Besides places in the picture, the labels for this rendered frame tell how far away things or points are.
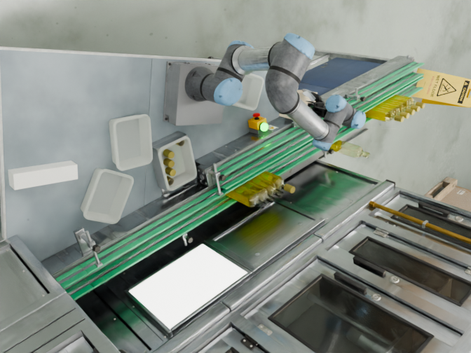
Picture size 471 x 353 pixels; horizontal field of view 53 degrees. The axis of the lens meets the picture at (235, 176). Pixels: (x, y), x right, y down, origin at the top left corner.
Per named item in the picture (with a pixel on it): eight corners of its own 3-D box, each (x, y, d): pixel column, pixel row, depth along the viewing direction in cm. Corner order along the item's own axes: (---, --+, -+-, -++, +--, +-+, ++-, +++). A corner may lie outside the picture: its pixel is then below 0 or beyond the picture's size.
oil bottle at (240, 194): (223, 195, 235) (253, 209, 220) (222, 185, 232) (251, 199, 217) (232, 190, 238) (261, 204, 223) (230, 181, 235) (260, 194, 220)
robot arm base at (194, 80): (184, 67, 201) (198, 71, 194) (212, 65, 210) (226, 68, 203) (184, 102, 206) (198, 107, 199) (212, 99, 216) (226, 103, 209)
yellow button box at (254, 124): (249, 132, 252) (258, 134, 247) (247, 118, 248) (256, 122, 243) (258, 127, 255) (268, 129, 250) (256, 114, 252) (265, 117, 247)
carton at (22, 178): (8, 169, 175) (12, 174, 171) (71, 160, 190) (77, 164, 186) (9, 185, 177) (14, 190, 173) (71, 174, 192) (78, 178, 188)
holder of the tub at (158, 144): (160, 196, 226) (169, 201, 220) (146, 145, 212) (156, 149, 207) (188, 181, 235) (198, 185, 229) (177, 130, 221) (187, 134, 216)
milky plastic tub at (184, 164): (158, 187, 223) (168, 192, 217) (147, 145, 212) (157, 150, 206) (187, 171, 232) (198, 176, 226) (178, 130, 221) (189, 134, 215)
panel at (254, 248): (125, 295, 200) (169, 338, 176) (123, 291, 198) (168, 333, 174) (274, 200, 246) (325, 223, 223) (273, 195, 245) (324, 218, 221)
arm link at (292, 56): (211, 70, 199) (280, 68, 152) (226, 38, 200) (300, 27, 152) (233, 84, 205) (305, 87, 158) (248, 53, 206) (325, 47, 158)
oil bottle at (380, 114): (359, 115, 293) (399, 125, 273) (359, 107, 290) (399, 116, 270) (364, 112, 296) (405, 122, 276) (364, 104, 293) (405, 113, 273)
